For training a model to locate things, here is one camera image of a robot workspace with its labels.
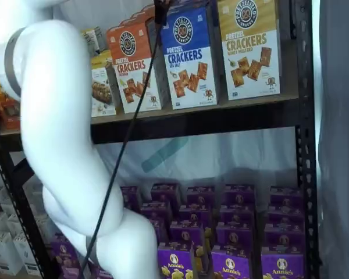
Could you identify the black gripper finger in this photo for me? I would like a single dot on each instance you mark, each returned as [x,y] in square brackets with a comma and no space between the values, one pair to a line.
[160,11]

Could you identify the black metal shelf rack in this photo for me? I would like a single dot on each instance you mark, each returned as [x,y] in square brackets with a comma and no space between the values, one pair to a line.
[306,174]

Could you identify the blue pretzel crackers box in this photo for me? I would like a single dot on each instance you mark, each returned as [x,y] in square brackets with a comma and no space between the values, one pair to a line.
[189,64]
[192,3]

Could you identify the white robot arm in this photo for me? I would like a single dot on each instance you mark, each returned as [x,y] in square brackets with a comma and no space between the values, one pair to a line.
[61,116]

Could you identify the orange pretzel crackers box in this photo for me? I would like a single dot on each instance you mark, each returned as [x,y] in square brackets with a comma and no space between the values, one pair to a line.
[133,72]
[135,21]
[145,11]

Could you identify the Simple Mills sweet thins box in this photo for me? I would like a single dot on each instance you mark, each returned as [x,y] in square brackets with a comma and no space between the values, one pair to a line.
[94,40]
[83,36]

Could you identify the grey fabric curtain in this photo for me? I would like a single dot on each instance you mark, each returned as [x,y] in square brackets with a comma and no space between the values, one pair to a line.
[340,145]

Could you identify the gold pretzel crackers box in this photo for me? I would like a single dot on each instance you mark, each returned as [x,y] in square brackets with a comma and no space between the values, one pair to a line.
[250,58]

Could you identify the Simple Mills almond bar box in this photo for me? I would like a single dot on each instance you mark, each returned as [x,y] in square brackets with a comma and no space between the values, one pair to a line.
[100,59]
[103,93]

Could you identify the purple Annie's snack box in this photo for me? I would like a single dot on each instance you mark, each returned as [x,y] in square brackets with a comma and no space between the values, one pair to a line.
[237,215]
[286,213]
[72,270]
[231,266]
[195,213]
[163,231]
[200,193]
[155,210]
[282,266]
[165,191]
[186,232]
[283,239]
[234,236]
[240,193]
[65,248]
[286,193]
[174,263]
[131,197]

